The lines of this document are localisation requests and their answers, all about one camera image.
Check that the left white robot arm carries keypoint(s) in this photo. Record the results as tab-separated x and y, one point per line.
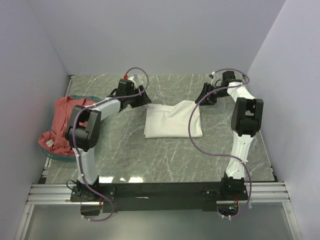
83	131

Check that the black base beam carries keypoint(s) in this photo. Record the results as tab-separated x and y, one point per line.
158	196

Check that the white Coca-Cola t-shirt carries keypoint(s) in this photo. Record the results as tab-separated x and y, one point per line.
178	121

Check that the red t-shirt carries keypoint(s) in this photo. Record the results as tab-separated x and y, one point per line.
57	125

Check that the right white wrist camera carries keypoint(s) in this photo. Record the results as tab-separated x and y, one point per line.
214	78

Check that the teal plastic basket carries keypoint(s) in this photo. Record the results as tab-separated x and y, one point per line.
60	158

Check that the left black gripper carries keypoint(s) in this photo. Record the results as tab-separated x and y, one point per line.
142	99

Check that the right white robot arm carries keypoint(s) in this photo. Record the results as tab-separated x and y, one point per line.
246	121

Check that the aluminium frame rail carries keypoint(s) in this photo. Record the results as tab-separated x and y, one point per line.
60	194

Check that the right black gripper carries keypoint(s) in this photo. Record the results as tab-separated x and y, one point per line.
207	100

